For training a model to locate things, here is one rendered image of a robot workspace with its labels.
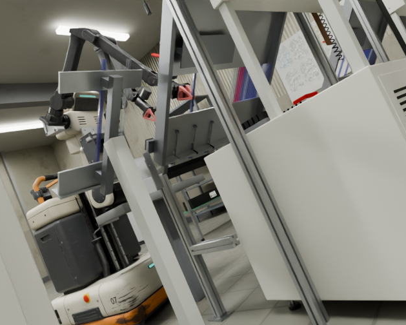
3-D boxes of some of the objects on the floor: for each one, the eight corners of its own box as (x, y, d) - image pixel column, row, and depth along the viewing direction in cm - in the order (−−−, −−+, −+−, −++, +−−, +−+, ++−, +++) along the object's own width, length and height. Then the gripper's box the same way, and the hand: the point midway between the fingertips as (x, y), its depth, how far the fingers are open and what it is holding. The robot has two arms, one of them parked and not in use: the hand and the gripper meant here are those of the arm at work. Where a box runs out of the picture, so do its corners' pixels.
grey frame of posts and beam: (215, 318, 140) (46, -73, 154) (310, 240, 190) (176, -50, 204) (326, 327, 98) (81, -212, 112) (411, 224, 149) (234, -140, 162)
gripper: (179, 92, 163) (201, 103, 154) (162, 95, 157) (184, 106, 148) (181, 78, 160) (203, 89, 151) (163, 80, 153) (185, 91, 144)
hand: (192, 97), depth 150 cm, fingers closed, pressing on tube
